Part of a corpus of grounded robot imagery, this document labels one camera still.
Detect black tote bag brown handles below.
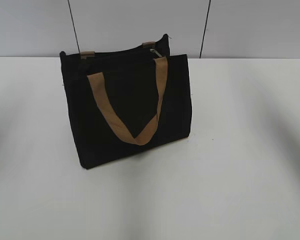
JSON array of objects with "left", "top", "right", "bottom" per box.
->
[{"left": 59, "top": 34, "right": 192, "bottom": 169}]

